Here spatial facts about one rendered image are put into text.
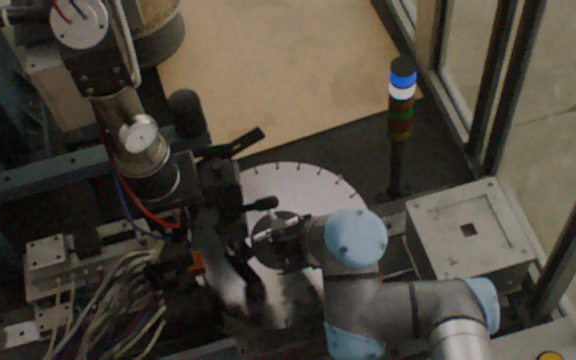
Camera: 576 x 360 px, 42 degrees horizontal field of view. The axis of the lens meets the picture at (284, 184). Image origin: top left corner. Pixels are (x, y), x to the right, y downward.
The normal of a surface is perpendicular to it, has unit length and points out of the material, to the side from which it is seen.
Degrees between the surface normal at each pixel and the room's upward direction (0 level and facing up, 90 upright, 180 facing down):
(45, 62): 0
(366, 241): 32
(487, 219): 0
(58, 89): 90
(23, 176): 0
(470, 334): 25
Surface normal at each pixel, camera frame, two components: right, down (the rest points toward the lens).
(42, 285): 0.27, 0.81
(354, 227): 0.28, -0.12
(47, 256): -0.09, -0.52
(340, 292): -0.47, -0.06
